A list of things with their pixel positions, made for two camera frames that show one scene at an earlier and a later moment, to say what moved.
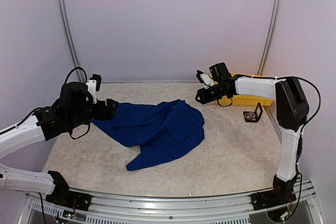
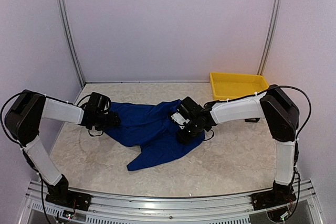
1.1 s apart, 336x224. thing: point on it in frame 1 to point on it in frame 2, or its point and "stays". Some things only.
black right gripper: x=203 y=98 to x=184 y=139
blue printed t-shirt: x=160 y=130 stays
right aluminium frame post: x=271 y=34 stays
